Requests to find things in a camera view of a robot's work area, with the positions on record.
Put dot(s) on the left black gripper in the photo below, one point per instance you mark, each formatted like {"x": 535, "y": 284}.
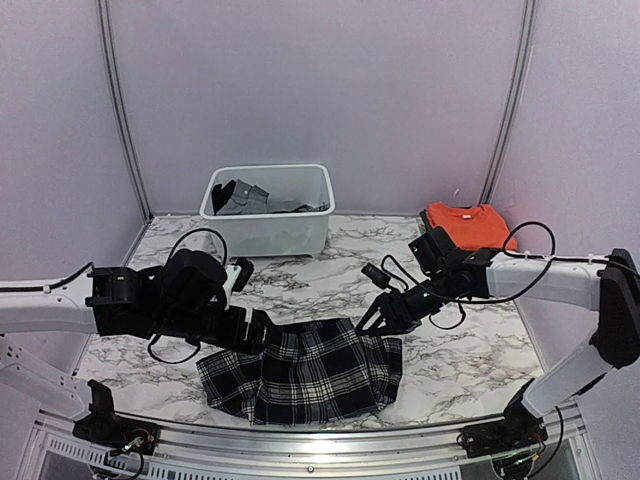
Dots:
{"x": 234, "y": 342}

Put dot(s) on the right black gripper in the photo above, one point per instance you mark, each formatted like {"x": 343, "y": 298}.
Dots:
{"x": 398, "y": 316}

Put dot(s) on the black white plaid shirt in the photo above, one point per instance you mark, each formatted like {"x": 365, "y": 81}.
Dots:
{"x": 313, "y": 373}

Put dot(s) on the orange t-shirt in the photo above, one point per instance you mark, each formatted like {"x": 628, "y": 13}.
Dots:
{"x": 486, "y": 229}

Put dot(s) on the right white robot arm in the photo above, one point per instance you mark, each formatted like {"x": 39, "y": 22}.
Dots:
{"x": 457, "y": 369}

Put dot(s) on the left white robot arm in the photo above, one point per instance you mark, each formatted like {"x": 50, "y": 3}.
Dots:
{"x": 107, "y": 301}

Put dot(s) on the white plastic laundry bin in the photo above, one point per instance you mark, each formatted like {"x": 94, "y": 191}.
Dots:
{"x": 285, "y": 233}

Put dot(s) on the grey garment in bin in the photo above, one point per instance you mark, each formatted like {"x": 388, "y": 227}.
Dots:
{"x": 253, "y": 200}

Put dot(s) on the black garment in bin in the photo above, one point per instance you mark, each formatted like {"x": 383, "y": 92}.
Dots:
{"x": 221, "y": 194}

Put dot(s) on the folded dark striped shirt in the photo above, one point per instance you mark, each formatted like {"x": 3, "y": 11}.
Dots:
{"x": 426, "y": 227}

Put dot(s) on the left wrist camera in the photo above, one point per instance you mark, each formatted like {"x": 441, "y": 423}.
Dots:
{"x": 193, "y": 278}

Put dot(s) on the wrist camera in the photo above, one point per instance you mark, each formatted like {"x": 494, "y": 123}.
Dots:
{"x": 193, "y": 278}
{"x": 436, "y": 252}

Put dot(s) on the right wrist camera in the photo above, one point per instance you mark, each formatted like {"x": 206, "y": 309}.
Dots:
{"x": 436, "y": 252}

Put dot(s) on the aluminium front frame rail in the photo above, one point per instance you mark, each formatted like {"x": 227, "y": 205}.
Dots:
{"x": 192, "y": 451}

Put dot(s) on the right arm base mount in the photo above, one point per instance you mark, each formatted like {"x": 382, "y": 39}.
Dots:
{"x": 517, "y": 429}

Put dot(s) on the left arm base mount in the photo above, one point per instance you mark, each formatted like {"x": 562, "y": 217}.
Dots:
{"x": 101, "y": 425}

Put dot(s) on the left aluminium wall post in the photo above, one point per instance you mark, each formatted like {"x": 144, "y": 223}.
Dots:
{"x": 116, "y": 93}

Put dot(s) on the aluminium wall post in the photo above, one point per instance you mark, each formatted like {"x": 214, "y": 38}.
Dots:
{"x": 116, "y": 93}
{"x": 513, "y": 100}

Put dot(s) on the right aluminium wall post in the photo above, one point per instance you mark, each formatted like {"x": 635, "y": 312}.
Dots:
{"x": 513, "y": 100}

